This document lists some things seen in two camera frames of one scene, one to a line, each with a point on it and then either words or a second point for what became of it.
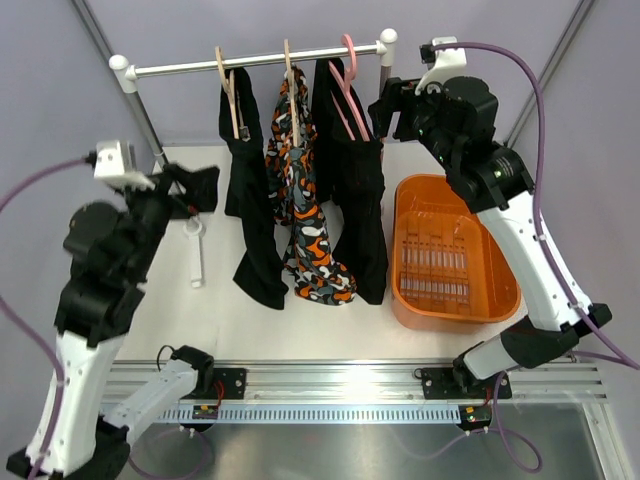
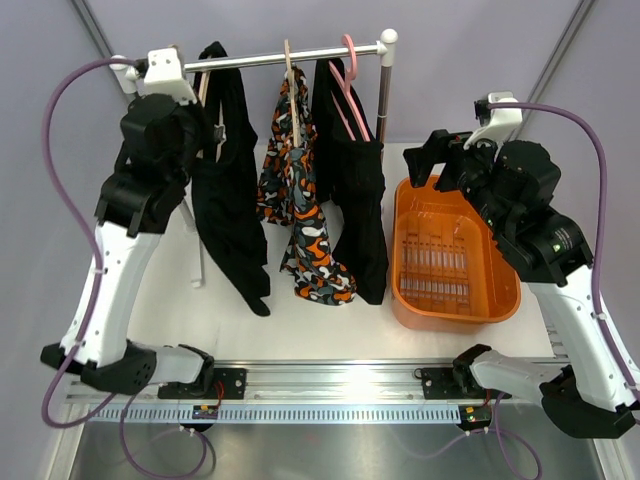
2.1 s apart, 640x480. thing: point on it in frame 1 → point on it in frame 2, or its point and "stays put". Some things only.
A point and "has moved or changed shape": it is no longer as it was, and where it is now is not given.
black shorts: (262, 267) has moved or changed shape
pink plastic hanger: (344, 85) stays put
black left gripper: (200, 187) → (197, 112)
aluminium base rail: (362, 384) stays put
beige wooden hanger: (229, 85) → (202, 95)
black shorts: (354, 187) stays put
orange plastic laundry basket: (449, 273) stays put
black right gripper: (401, 98) → (444, 148)
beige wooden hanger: (296, 129) stays put
